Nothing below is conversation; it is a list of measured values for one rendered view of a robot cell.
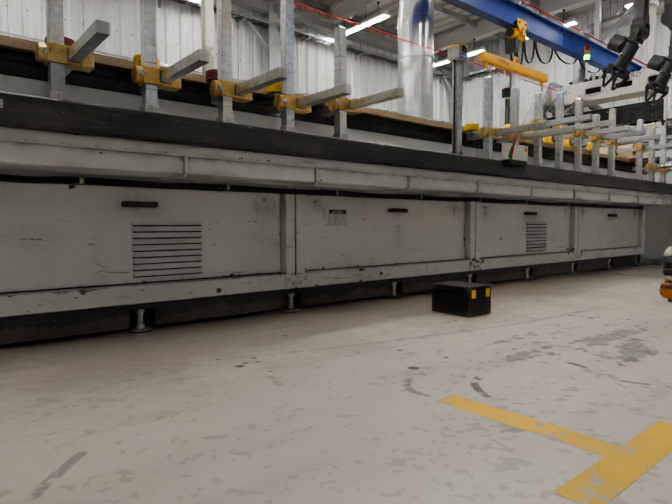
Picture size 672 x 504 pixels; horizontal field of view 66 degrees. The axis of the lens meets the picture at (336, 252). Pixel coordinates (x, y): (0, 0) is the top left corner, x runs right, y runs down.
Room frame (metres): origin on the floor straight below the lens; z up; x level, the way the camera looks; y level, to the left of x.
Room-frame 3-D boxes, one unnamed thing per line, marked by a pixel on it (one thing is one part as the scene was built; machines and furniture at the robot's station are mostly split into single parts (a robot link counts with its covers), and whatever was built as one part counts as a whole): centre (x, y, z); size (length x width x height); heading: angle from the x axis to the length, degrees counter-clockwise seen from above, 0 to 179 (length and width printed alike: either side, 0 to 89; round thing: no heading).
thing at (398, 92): (2.02, -0.09, 0.83); 0.43 x 0.03 x 0.04; 40
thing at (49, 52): (1.42, 0.73, 0.82); 0.14 x 0.06 x 0.05; 130
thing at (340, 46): (2.05, -0.02, 0.90); 0.04 x 0.04 x 0.48; 40
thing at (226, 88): (1.74, 0.35, 0.81); 0.14 x 0.06 x 0.05; 130
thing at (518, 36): (7.64, -2.63, 2.95); 0.34 x 0.26 x 0.49; 130
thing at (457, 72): (2.52, -0.59, 0.93); 0.05 x 0.05 x 0.45; 40
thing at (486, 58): (7.64, -2.63, 2.65); 1.71 x 0.09 x 0.32; 130
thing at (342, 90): (1.86, 0.10, 0.80); 0.43 x 0.03 x 0.04; 40
